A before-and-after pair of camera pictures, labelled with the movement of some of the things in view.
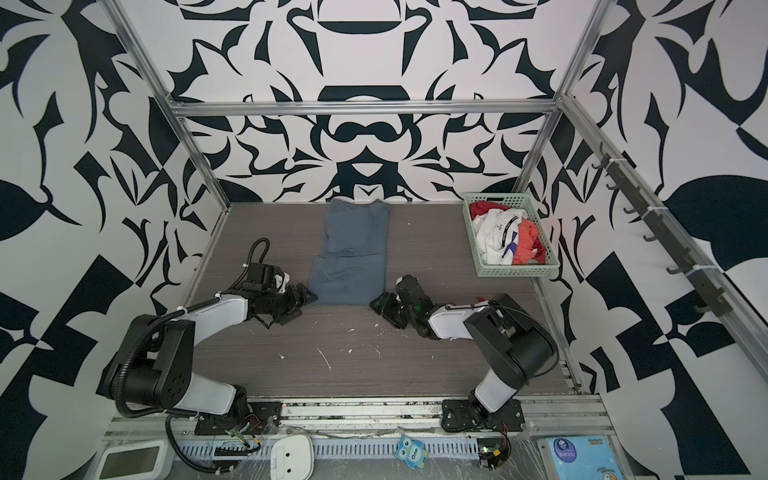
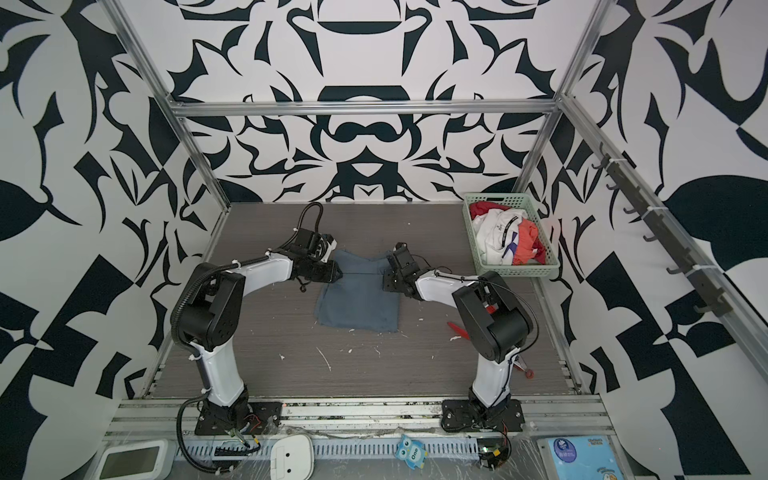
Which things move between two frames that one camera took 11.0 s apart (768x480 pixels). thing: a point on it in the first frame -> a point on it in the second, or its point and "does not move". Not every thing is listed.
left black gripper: [296, 303] -> [333, 274]
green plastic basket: [512, 270] does not move
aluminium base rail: [378, 419] does not move
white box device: [292, 457] does not move
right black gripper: [386, 308] -> [388, 284]
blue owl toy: [412, 452] does not move
